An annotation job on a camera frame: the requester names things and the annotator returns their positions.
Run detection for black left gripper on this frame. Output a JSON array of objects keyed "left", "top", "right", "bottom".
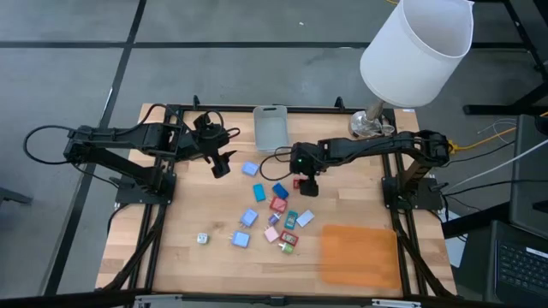
[{"left": 187, "top": 110, "right": 238, "bottom": 180}]

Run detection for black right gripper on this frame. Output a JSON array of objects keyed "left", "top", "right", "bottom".
[{"left": 289, "top": 141, "right": 326, "bottom": 198}]

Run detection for white digital timer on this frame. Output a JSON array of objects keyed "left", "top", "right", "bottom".
[{"left": 295, "top": 209, "right": 316, "bottom": 228}]

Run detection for pink square charger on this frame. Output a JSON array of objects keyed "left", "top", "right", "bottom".
[{"left": 263, "top": 225, "right": 281, "bottom": 244}]

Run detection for lavender blue wall charger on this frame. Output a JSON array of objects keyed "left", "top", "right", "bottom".
[{"left": 238, "top": 208, "right": 259, "bottom": 228}]

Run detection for light blue wall charger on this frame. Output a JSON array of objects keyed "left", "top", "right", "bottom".
[{"left": 228, "top": 230, "right": 251, "bottom": 249}]

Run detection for red cube charger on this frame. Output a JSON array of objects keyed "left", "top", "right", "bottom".
[{"left": 269, "top": 196, "right": 289, "bottom": 214}]

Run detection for orange cutting mat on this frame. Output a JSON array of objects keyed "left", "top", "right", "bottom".
[{"left": 319, "top": 224, "right": 402, "bottom": 290}]

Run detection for black desk beam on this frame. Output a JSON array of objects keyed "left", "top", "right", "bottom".
[{"left": 440, "top": 200, "right": 513, "bottom": 240}]

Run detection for silver lamp with white shade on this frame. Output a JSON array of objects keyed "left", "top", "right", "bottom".
[{"left": 348, "top": 0, "right": 475, "bottom": 140}]

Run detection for grey stand foot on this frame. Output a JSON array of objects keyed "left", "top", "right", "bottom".
[{"left": 0, "top": 187, "right": 33, "bottom": 205}]

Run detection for black equipment case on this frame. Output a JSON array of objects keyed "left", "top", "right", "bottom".
[{"left": 509, "top": 113, "right": 548, "bottom": 240}]

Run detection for black laptop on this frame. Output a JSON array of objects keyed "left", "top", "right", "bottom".
[{"left": 485, "top": 220, "right": 548, "bottom": 308}]

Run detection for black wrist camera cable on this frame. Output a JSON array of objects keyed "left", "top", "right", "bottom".
[{"left": 194, "top": 110, "right": 241, "bottom": 142}]

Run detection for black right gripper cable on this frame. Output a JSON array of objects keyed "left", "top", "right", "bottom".
[{"left": 259, "top": 146, "right": 296, "bottom": 182}]

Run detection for white plastic handled bin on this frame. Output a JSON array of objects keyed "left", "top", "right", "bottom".
[{"left": 252, "top": 104, "right": 291, "bottom": 155}]

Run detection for black aluminium table frame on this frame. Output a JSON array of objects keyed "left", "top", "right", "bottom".
[{"left": 96, "top": 94, "right": 459, "bottom": 308}]

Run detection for yellow extension cable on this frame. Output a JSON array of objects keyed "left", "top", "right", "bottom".
[{"left": 447, "top": 111, "right": 548, "bottom": 154}]

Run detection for black floor cable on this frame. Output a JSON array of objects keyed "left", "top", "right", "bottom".
[{"left": 443, "top": 178, "right": 548, "bottom": 198}]

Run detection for grey white cable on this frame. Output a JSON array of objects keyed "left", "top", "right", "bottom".
[{"left": 444, "top": 139, "right": 548, "bottom": 193}]

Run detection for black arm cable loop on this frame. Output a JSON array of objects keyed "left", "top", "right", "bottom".
[{"left": 23, "top": 124, "right": 93, "bottom": 177}]

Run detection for black desk leg frame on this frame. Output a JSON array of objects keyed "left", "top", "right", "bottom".
[{"left": 462, "top": 0, "right": 548, "bottom": 116}]

